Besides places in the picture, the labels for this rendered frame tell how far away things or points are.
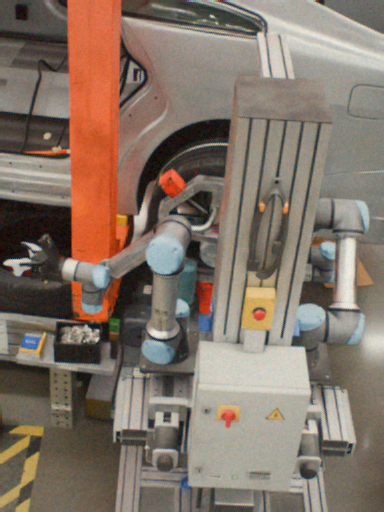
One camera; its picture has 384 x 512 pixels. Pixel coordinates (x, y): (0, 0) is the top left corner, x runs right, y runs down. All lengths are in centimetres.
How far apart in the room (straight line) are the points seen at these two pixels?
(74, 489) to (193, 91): 179
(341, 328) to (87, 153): 116
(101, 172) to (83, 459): 135
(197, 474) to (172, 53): 173
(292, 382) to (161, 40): 164
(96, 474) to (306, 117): 215
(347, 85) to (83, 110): 113
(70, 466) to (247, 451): 133
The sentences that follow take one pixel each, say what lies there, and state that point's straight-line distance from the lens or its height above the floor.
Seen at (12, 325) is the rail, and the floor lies 35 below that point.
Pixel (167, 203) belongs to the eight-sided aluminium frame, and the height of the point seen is 99.
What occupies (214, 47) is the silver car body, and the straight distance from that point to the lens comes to 362.
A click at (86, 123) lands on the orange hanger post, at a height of 151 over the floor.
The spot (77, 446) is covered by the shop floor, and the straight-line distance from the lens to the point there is 401.
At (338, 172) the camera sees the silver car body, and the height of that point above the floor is 111.
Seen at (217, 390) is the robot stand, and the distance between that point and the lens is 257.
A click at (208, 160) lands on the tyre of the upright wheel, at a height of 117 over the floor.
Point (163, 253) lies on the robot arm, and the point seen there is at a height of 143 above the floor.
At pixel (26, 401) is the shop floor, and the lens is 421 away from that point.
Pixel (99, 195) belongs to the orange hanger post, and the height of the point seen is 119.
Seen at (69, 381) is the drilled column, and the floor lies 32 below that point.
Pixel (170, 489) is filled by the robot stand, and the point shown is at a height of 21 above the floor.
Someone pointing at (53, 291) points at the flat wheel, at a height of 48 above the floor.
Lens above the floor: 308
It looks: 37 degrees down
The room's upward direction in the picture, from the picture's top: 5 degrees clockwise
